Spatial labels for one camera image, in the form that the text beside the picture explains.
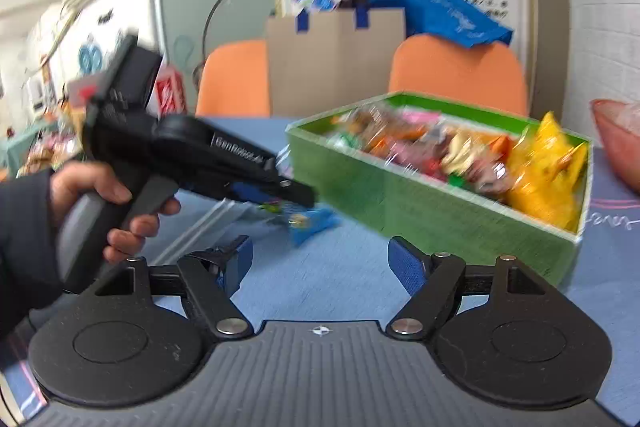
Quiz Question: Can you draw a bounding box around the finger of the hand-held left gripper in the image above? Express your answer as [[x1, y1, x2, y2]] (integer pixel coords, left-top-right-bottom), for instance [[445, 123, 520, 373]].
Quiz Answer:
[[226, 174, 319, 210]]

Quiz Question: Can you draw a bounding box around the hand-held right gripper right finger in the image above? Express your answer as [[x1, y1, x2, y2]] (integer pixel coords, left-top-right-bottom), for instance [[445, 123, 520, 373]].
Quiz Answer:
[[387, 235, 545, 341]]

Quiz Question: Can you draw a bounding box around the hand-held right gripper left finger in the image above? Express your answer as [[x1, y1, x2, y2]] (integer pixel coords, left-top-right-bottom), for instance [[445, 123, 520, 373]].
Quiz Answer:
[[94, 234, 255, 341]]

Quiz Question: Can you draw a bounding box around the blue snack packet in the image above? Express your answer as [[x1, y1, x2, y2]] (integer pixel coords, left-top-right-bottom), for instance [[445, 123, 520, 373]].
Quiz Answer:
[[259, 201, 342, 249]]

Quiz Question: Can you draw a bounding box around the green cardboard box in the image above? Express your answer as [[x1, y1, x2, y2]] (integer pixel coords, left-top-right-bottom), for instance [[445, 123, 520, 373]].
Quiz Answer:
[[284, 90, 594, 289]]

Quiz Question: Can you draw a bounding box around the pile of mixed snack packets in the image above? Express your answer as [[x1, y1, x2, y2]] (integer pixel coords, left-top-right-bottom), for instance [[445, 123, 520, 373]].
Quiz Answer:
[[324, 103, 526, 208]]

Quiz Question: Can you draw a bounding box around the yellow snack packet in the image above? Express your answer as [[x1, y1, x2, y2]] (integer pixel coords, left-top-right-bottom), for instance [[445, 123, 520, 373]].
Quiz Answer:
[[504, 110, 589, 234]]

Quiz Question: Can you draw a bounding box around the person's left forearm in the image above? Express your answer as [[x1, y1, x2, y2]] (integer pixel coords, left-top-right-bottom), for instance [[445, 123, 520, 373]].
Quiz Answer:
[[0, 168, 67, 339]]

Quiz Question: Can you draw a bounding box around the person's left hand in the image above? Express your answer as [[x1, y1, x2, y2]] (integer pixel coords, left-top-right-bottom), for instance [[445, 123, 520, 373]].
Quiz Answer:
[[49, 161, 182, 266]]

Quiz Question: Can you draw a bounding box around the red wafer box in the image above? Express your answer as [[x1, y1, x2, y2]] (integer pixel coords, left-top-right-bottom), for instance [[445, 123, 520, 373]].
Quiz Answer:
[[154, 66, 189, 116]]

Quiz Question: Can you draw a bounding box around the orange chair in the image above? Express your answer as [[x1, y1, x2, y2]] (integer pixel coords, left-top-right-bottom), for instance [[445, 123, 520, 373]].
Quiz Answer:
[[194, 39, 271, 118], [388, 33, 530, 116]]

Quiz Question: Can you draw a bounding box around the brown cardboard sheet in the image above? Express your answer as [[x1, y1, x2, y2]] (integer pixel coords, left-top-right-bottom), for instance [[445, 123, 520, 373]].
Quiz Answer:
[[264, 6, 406, 118]]

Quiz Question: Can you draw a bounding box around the blue fabric bag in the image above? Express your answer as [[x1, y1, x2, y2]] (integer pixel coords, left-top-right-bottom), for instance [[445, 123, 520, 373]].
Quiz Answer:
[[369, 0, 515, 51]]

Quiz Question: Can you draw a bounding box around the pink plastic bowl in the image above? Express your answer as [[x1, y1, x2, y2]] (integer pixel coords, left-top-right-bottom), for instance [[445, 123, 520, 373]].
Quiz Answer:
[[591, 98, 640, 196]]

